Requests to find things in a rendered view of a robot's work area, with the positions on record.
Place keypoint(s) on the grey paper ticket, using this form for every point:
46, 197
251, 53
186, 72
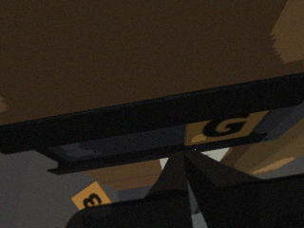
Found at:
214, 154

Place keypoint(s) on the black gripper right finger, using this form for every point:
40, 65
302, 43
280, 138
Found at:
229, 198

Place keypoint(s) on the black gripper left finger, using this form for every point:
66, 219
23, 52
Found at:
166, 205

